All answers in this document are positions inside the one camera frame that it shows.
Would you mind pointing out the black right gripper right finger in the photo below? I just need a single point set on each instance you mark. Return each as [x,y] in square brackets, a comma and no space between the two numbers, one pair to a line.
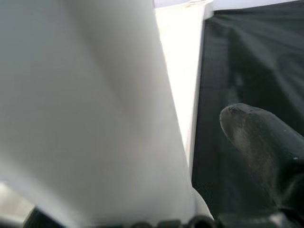
[266,154]

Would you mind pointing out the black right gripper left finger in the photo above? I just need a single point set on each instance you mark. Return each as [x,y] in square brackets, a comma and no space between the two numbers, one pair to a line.
[40,218]

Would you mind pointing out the white plastic table top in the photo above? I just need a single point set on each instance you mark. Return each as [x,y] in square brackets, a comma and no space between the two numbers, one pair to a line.
[180,71]

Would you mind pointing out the white plastic table leg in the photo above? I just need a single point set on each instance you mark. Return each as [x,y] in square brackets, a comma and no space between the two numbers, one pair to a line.
[83,107]

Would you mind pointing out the black tablecloth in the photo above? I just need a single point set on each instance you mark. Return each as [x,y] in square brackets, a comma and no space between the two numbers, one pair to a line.
[237,71]

